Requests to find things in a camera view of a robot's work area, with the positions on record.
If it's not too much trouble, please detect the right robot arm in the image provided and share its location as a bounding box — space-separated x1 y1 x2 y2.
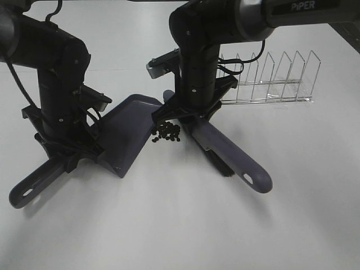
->
148 1 359 123

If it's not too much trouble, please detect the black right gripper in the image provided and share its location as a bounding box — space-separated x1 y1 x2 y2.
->
152 75 238 124

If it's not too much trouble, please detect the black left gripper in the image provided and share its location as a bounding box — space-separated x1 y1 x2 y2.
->
22 85 105 173

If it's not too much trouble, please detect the pile of coffee beans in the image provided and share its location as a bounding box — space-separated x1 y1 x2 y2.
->
151 121 181 142

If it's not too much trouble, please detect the purple hand brush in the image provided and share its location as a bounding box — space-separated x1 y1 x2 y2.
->
176 115 273 194

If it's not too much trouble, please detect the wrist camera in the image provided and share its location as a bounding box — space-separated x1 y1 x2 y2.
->
146 48 179 79
80 85 112 112

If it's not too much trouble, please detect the wire dish rack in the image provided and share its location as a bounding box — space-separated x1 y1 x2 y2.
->
221 51 322 105

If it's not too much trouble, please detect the purple plastic dustpan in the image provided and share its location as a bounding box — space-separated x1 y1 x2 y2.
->
9 94 161 209

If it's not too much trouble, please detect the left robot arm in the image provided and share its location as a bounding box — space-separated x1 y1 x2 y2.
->
1 1 111 172

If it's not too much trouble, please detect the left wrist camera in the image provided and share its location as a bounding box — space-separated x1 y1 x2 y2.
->
80 85 112 112

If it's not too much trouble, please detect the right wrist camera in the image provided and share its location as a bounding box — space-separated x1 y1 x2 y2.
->
146 48 179 79

